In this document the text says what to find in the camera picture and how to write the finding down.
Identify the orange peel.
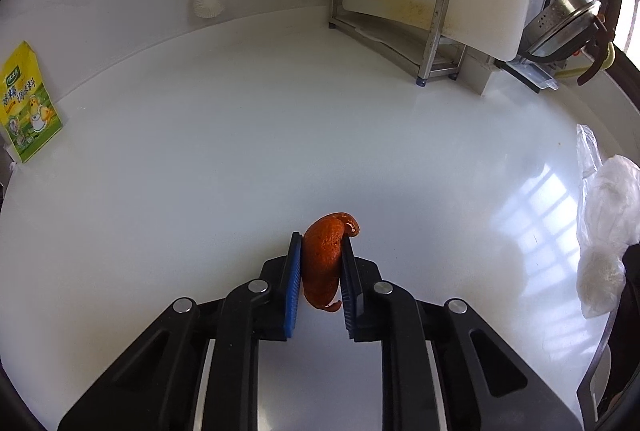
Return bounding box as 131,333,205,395
302,212,361,312

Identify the steel pot lid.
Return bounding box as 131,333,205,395
520,0,615,62

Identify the white plastic bag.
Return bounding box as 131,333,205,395
575,124,640,319

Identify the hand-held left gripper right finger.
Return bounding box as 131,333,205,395
340,238,584,431

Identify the metal cutting board stand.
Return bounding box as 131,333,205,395
328,0,469,86

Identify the black wire dish rack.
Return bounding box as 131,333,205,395
494,0,632,94

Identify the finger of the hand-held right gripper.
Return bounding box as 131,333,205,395
576,243,640,431

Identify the yellow seasoning pouch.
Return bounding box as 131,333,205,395
0,41,64,163

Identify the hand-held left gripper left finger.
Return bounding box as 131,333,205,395
57,231,306,431

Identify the window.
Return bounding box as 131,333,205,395
620,0,640,74

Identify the yellow hose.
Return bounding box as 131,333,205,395
556,42,615,80

